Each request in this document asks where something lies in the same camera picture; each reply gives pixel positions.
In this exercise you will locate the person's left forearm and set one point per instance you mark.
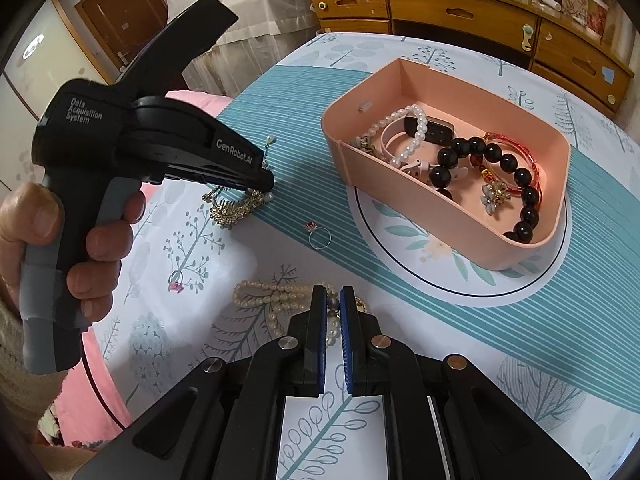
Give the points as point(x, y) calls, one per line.
point(20, 385)

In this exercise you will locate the green drawer lock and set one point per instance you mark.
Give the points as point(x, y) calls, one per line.
point(526, 35)

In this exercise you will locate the flower brooch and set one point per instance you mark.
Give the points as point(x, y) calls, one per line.
point(492, 195)

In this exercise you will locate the wooden desk with drawers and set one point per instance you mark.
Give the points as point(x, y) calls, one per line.
point(450, 10)

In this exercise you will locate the person's left hand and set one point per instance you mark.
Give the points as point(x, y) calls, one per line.
point(30, 215)

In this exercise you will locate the gold pearl hair comb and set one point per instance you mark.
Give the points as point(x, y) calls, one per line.
point(235, 212)

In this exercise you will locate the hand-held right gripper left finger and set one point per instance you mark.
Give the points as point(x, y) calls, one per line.
point(320, 345)

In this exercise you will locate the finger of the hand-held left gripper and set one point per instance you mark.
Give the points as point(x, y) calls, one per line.
point(260, 180)

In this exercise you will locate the pink smart band watch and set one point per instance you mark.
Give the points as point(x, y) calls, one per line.
point(440, 132)

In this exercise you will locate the white lace furniture cover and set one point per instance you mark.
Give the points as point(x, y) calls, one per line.
point(250, 10)

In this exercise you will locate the pink plastic storage box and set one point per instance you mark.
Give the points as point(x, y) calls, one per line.
point(400, 180)

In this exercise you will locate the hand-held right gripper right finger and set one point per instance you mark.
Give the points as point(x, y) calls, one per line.
point(346, 350)

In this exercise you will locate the blue sticker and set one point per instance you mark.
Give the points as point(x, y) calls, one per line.
point(607, 75)

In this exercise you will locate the red printed cup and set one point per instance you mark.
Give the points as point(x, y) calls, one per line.
point(597, 12)

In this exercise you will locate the brown wooden door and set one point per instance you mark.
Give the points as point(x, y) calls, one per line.
point(125, 10)

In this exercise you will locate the white tube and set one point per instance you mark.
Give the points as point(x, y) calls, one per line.
point(547, 1)

